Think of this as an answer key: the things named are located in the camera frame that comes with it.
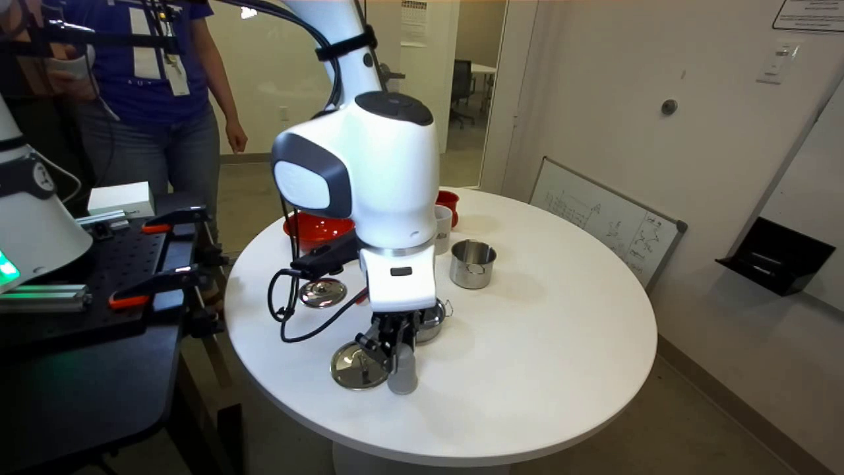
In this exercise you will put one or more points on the steel pot with handles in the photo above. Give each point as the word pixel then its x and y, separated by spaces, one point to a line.
pixel 470 265

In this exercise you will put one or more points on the person in blue shirt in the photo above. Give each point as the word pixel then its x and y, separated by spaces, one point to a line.
pixel 152 97

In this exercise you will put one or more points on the flat steel lid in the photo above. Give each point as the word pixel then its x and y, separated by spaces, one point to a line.
pixel 324 293

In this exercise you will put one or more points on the black orange clamp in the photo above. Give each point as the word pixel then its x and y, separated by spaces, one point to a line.
pixel 192 260

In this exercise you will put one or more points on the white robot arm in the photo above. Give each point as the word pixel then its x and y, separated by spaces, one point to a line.
pixel 364 157

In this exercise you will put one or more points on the black side cart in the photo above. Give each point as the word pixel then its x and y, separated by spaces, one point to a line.
pixel 91 380

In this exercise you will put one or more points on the red bowl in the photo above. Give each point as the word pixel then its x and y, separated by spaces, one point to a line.
pixel 310 231

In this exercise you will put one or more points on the small steel pot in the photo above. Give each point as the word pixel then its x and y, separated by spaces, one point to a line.
pixel 434 323

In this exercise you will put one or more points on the steel lid with knob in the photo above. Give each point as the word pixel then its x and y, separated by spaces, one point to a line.
pixel 360 365

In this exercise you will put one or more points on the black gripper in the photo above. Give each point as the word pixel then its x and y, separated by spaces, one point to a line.
pixel 391 330

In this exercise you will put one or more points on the leaning whiteboard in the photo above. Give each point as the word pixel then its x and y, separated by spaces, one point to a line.
pixel 637 232

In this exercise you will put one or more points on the red cup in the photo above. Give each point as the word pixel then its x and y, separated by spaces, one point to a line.
pixel 450 202

